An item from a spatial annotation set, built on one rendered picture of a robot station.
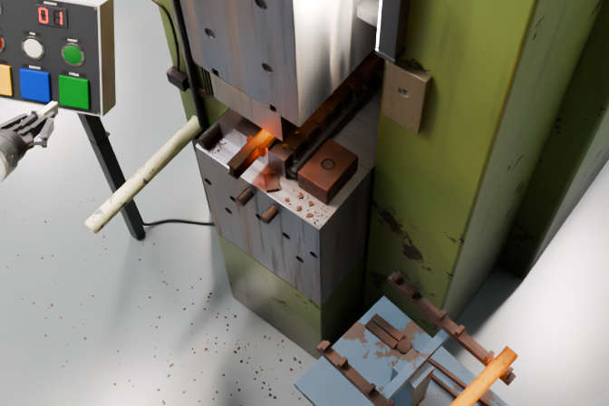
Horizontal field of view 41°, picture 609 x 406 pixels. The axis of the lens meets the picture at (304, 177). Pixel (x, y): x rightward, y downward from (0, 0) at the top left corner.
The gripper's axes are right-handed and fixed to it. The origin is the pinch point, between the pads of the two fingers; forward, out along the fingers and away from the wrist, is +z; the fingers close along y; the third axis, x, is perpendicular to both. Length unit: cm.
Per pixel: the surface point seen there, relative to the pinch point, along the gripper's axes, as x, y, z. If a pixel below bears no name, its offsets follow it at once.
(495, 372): -23, 105, -28
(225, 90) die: 10.1, 39.1, 6.3
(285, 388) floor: -102, 55, 38
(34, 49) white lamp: 9.2, -9.3, 12.9
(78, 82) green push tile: 2.8, 1.5, 12.5
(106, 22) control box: 17.3, 7.1, 16.6
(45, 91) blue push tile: -0.8, -7.1, 12.5
